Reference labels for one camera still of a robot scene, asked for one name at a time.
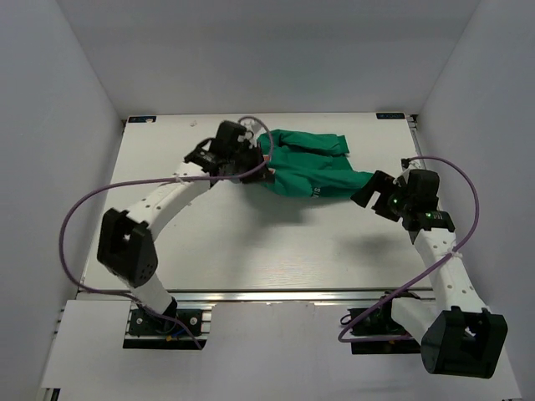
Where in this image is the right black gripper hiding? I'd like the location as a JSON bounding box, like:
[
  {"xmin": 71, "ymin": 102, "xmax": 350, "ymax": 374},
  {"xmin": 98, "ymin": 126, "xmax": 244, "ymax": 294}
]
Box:
[{"xmin": 351, "ymin": 170, "xmax": 413, "ymax": 222}]

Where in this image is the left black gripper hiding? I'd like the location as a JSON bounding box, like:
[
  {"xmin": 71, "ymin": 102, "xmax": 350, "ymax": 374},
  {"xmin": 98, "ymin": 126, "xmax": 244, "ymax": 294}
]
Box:
[{"xmin": 227, "ymin": 142, "xmax": 274, "ymax": 185}]

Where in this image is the green zip-up jacket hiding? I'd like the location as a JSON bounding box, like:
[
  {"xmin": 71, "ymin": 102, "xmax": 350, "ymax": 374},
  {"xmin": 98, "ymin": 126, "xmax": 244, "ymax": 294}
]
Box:
[{"xmin": 257, "ymin": 129, "xmax": 373, "ymax": 199}]

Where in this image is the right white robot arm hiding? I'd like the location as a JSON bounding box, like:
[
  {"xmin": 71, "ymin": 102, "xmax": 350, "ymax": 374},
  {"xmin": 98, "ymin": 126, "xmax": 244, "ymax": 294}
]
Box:
[{"xmin": 346, "ymin": 168, "xmax": 507, "ymax": 379}]

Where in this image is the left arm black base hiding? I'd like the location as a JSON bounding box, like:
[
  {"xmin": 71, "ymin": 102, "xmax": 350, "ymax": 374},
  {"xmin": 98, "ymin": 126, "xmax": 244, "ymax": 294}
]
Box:
[{"xmin": 123, "ymin": 302, "xmax": 212, "ymax": 351}]

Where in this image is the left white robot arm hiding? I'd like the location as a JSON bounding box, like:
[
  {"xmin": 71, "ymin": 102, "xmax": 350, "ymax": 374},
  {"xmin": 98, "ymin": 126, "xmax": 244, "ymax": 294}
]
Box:
[{"xmin": 97, "ymin": 118, "xmax": 274, "ymax": 333}]

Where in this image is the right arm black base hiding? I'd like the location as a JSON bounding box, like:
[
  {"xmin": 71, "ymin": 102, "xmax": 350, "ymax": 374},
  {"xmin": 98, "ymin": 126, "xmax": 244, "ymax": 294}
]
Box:
[{"xmin": 339, "ymin": 291, "xmax": 420, "ymax": 356}]

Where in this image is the right blue corner label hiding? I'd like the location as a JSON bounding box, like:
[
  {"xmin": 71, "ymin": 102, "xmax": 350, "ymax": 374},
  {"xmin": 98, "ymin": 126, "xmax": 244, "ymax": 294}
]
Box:
[{"xmin": 375, "ymin": 112, "xmax": 406, "ymax": 119}]

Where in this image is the blue corner label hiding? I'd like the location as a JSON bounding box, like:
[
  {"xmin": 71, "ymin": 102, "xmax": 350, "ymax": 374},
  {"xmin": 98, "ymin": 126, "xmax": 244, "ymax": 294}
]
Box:
[
  {"xmin": 375, "ymin": 112, "xmax": 406, "ymax": 119},
  {"xmin": 127, "ymin": 115, "xmax": 156, "ymax": 124}
]

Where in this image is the left blue corner label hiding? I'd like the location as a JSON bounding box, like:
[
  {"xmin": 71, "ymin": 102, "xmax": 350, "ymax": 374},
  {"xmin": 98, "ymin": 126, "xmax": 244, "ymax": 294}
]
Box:
[{"xmin": 127, "ymin": 115, "xmax": 156, "ymax": 124}]

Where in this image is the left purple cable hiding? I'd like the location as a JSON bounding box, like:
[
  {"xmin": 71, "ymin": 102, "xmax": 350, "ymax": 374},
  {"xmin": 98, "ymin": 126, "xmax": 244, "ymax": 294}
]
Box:
[{"xmin": 60, "ymin": 115, "xmax": 276, "ymax": 350}]

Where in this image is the purple cable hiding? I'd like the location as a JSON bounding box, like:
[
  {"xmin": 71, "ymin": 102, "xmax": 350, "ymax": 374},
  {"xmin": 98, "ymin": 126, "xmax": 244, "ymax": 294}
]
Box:
[
  {"xmin": 60, "ymin": 115, "xmax": 276, "ymax": 350},
  {"xmin": 337, "ymin": 155, "xmax": 480, "ymax": 344}
]

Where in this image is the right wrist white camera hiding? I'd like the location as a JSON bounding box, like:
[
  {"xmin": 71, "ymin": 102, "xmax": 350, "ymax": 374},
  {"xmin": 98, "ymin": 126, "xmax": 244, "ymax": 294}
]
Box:
[{"xmin": 395, "ymin": 158, "xmax": 421, "ymax": 187}]

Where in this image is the wrist white camera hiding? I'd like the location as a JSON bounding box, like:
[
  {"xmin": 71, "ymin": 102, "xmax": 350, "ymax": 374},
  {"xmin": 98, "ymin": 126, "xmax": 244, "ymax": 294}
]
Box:
[
  {"xmin": 237, "ymin": 119, "xmax": 260, "ymax": 149},
  {"xmin": 395, "ymin": 158, "xmax": 421, "ymax": 187}
]

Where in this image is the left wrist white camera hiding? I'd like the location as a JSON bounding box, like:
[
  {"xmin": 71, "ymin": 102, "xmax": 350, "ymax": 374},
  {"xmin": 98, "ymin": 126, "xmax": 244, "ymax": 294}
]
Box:
[{"xmin": 237, "ymin": 119, "xmax": 260, "ymax": 149}]

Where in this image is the aluminium table right rail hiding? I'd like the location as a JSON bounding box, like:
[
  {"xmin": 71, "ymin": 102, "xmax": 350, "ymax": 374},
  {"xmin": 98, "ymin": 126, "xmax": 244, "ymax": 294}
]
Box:
[{"xmin": 406, "ymin": 114, "xmax": 421, "ymax": 156}]

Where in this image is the aluminium table rail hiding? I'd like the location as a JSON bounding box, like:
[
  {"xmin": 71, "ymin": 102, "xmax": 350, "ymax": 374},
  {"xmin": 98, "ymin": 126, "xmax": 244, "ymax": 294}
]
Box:
[
  {"xmin": 74, "ymin": 287, "xmax": 438, "ymax": 305},
  {"xmin": 406, "ymin": 114, "xmax": 421, "ymax": 156}
]

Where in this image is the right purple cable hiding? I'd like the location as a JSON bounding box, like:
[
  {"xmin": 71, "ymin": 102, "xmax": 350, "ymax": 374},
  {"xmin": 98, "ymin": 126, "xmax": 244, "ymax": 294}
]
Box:
[{"xmin": 337, "ymin": 155, "xmax": 480, "ymax": 344}]

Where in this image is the aluminium table front rail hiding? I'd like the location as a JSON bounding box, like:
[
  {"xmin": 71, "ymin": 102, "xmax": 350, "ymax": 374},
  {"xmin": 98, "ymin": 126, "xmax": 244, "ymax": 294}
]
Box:
[{"xmin": 74, "ymin": 287, "xmax": 438, "ymax": 305}]

